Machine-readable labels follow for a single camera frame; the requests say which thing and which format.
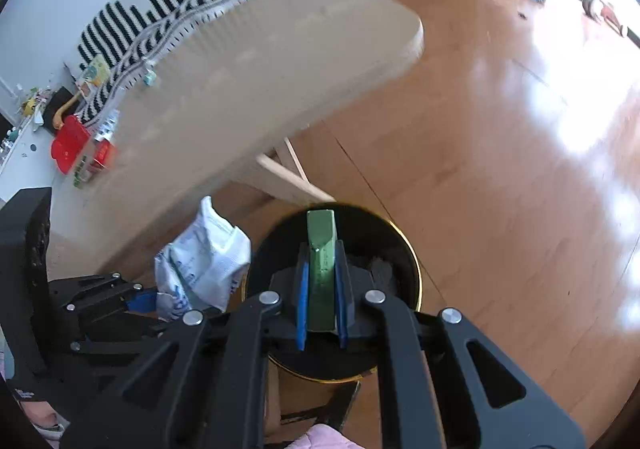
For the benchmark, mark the red plastic stool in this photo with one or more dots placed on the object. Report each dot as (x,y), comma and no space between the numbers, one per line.
(70,144)

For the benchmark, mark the pink quilted cloth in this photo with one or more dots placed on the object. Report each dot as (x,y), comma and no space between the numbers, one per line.
(325,438)

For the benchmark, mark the blue yellow candy wrapper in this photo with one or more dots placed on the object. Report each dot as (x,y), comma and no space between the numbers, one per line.
(149,75)

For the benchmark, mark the black box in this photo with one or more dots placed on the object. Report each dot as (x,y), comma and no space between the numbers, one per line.
(60,106)

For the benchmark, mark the yellow green picture book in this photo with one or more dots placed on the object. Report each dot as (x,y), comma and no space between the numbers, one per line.
(95,75)

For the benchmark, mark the white blue plastic bag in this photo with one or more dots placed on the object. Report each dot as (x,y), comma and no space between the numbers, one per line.
(205,259)

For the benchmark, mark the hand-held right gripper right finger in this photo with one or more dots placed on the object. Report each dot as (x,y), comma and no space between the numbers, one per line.
(341,299)

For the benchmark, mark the black bin with gold rim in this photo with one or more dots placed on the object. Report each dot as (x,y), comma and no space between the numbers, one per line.
(395,259)

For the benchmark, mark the pale wooden table legs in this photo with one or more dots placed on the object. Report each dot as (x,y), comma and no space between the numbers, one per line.
(285,179)

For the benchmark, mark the toy tricycle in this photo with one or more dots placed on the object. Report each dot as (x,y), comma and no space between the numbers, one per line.
(602,6)

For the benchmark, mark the red cigarette box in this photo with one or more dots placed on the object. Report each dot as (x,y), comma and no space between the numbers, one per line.
(104,155)

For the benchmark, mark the white cabinet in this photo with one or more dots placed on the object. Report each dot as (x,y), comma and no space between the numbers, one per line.
(20,154)

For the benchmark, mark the green long box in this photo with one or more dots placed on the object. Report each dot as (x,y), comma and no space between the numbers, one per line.
(321,254)

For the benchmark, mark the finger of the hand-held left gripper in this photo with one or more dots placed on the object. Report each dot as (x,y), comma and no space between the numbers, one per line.
(120,336)
(140,301)

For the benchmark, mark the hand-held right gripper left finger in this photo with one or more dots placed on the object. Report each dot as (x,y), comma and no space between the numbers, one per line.
(302,304)

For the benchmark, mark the yellow toy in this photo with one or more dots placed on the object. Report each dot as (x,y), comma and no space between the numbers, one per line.
(31,104)

